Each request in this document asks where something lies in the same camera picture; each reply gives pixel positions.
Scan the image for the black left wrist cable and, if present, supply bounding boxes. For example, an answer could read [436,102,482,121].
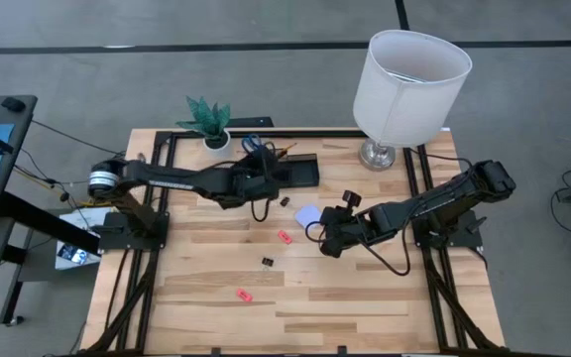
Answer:
[249,195,273,223]

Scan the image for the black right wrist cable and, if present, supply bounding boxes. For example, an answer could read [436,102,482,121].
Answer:
[304,220,412,278]

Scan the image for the white box under table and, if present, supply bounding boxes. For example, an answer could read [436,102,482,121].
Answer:
[56,240,103,272]

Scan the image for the pale lavender sticky note pad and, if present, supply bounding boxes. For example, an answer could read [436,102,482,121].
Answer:
[293,204,323,230]

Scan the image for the table lamp white shade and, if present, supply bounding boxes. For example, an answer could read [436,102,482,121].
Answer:
[352,28,474,173]

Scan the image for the black diagonal support beam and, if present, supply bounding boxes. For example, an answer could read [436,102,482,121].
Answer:
[0,190,103,255]

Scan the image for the black box behind table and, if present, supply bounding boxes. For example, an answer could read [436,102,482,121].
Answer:
[226,116,276,129]

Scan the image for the white paper sheet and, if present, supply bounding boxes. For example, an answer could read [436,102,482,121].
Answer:
[58,206,114,233]

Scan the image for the black computer mouse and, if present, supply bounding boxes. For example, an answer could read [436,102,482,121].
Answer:
[1,96,27,113]

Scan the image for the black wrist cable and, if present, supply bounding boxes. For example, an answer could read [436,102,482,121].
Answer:
[249,195,273,223]
[304,220,412,278]

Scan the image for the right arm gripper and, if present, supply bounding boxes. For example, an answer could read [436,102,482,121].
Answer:
[319,189,382,260]

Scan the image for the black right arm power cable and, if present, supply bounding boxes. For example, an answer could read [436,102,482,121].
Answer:
[408,147,474,168]

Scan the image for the black aluminium table frame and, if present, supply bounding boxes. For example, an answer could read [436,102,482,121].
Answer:
[84,129,503,357]

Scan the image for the black mesh desk organizer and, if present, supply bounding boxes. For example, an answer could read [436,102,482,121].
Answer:
[256,147,320,191]

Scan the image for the grey side desk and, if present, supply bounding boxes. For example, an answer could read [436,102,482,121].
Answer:
[0,93,39,328]

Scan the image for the green plant white pot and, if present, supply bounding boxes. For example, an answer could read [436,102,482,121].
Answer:
[175,94,235,161]

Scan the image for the blue handled scissors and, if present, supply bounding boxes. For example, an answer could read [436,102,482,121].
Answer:
[241,133,264,156]

